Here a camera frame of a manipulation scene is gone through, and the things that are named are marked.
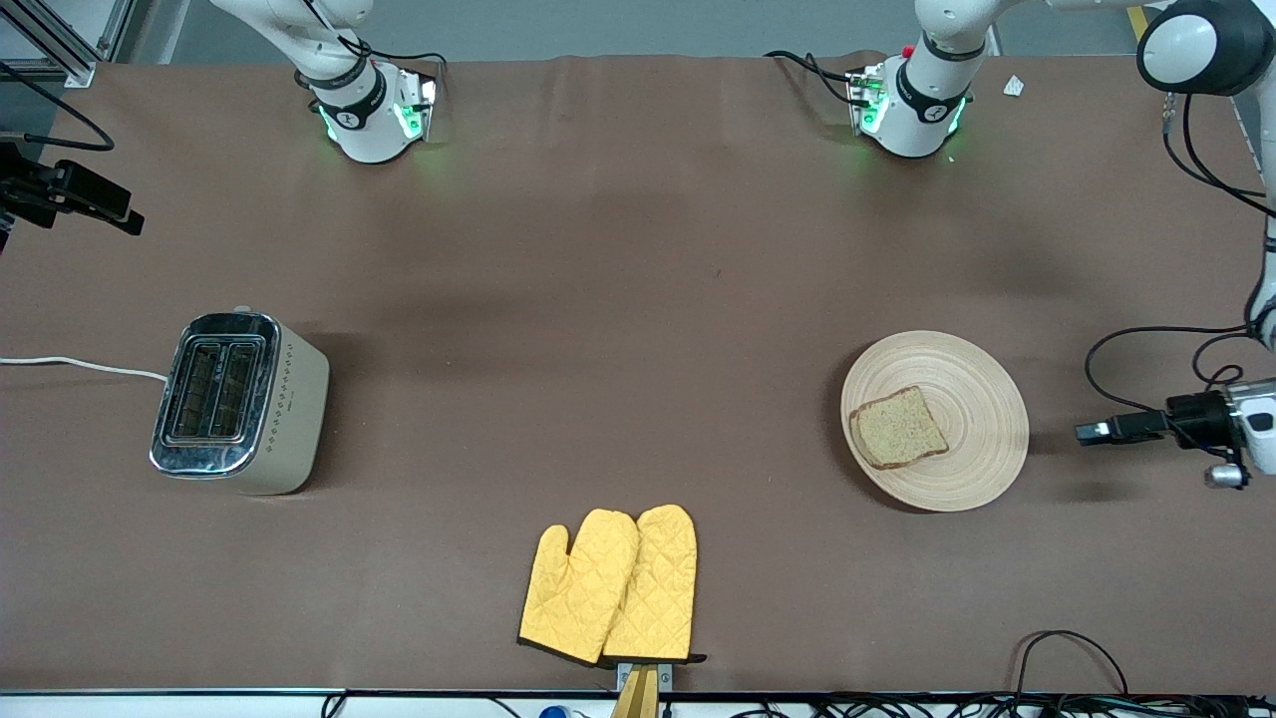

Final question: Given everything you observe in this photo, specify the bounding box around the round wooden plate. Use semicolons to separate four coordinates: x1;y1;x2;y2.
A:
840;330;1030;514

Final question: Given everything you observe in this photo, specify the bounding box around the brown toast slice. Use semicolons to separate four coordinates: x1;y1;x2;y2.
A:
849;385;950;471

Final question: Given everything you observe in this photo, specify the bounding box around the beige and chrome toaster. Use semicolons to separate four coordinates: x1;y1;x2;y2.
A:
150;307;331;497

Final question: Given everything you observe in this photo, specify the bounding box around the brown table cover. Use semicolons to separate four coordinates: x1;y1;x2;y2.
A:
0;50;1276;695

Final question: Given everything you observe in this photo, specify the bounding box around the yellow quilted oven mitt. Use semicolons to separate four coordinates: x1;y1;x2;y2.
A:
517;509;640;666
601;504;707;665

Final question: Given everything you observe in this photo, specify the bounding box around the wooden stick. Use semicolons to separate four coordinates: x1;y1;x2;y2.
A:
610;666;661;718

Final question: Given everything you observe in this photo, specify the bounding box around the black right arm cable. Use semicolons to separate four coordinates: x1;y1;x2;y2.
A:
0;60;117;152

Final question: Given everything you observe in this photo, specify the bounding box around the aluminium frame profile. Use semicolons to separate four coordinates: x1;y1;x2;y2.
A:
0;0;137;89

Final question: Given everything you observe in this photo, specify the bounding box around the white toaster power cable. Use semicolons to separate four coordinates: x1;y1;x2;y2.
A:
0;356;168;383

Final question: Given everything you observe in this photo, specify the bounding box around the black looped cable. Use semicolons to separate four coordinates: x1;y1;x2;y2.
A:
1015;630;1129;699

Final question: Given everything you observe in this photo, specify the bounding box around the black cable bundle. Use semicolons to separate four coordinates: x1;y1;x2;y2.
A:
728;693;1276;718

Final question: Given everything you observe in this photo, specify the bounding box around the black left arm base cable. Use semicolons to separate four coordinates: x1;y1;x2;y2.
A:
764;50;858;107

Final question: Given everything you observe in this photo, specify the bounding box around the small metal bracket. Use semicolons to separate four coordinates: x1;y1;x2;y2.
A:
616;661;674;693

